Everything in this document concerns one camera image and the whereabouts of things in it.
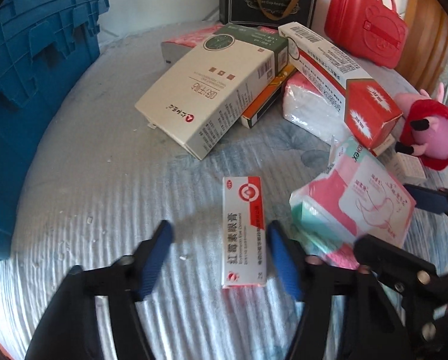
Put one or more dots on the pink tissue pack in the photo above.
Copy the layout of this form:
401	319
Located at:
175	48

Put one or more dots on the blue plastic crate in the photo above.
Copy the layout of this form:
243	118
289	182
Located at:
45	47

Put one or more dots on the black gift bag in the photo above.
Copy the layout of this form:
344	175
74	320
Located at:
268	13

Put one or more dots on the red plastic suitcase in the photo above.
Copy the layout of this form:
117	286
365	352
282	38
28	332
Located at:
369	29

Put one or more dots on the green white box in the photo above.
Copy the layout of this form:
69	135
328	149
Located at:
253	39

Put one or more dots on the pink green wipes pack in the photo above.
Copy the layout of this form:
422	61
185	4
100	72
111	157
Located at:
356	196

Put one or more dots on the orange slim box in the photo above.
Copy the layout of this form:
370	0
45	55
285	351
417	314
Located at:
266	98

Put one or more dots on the small white box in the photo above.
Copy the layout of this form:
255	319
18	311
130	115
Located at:
407	169

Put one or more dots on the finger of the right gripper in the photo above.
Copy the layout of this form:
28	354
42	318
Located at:
417	280
433	201

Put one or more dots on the white tissue pack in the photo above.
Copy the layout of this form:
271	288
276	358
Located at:
304	106

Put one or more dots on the long white red box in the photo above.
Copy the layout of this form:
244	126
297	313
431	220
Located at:
360	102

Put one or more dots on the red white eye ointment box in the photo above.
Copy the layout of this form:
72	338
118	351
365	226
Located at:
244	261

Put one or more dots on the pink pig plush red dress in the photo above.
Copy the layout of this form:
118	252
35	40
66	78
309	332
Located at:
425	129

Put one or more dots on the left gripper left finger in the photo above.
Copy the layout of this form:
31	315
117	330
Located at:
69	328

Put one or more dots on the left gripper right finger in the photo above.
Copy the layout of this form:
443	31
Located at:
371	327

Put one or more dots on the large white medicine box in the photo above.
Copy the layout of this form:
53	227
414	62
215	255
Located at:
202	95

